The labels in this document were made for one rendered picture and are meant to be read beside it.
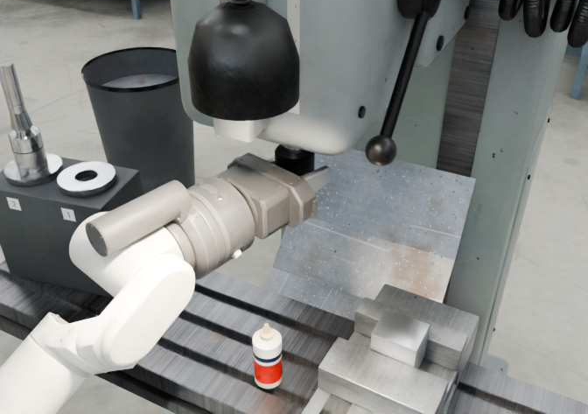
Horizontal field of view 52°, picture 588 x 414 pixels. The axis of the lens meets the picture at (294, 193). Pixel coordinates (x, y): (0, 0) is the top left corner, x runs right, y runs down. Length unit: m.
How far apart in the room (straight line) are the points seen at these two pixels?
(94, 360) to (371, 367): 0.36
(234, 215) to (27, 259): 0.58
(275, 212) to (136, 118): 1.99
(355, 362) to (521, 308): 1.71
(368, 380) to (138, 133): 2.02
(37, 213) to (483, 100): 0.73
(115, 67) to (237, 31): 2.60
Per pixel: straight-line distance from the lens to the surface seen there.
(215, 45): 0.37
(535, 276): 2.62
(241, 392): 0.90
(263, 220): 0.64
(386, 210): 1.10
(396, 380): 0.78
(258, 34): 0.37
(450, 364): 0.85
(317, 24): 0.53
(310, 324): 0.98
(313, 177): 0.69
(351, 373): 0.78
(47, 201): 1.00
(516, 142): 1.03
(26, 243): 1.09
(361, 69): 0.55
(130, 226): 0.55
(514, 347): 2.30
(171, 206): 0.57
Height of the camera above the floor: 1.61
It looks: 34 degrees down
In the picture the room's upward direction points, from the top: straight up
